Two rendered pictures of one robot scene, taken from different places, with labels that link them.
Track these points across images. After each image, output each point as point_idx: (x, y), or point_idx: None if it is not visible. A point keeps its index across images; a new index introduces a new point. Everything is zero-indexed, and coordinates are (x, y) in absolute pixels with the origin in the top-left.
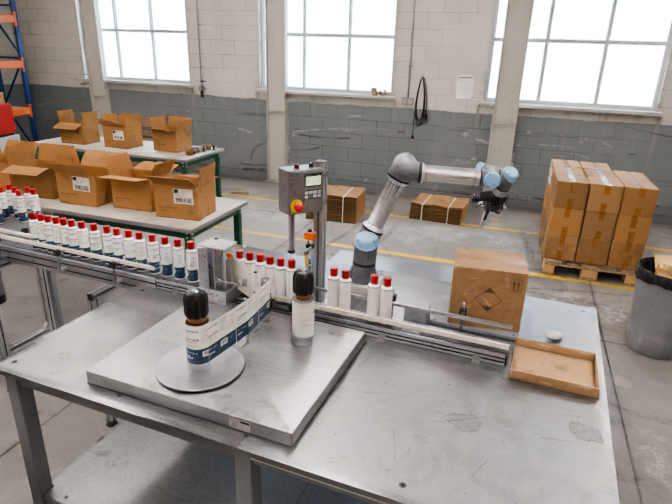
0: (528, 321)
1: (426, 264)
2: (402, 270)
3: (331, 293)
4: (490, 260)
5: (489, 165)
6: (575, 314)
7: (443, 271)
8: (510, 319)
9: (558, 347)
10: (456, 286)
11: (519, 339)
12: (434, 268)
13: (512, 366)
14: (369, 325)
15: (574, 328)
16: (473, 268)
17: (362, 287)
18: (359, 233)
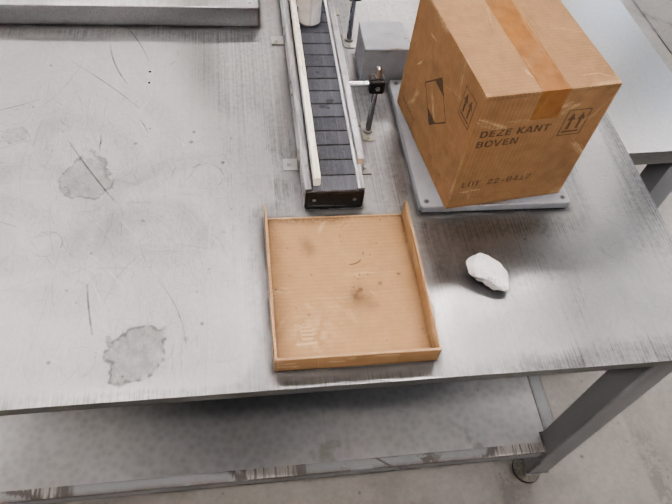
0: (530, 226)
1: (638, 39)
2: (572, 15)
3: None
4: (510, 30)
5: None
6: (653, 312)
7: (633, 67)
8: (444, 171)
9: (421, 277)
10: (416, 36)
11: (405, 209)
12: (632, 53)
13: (309, 218)
14: (285, 8)
15: (573, 313)
16: (437, 12)
17: None
18: None
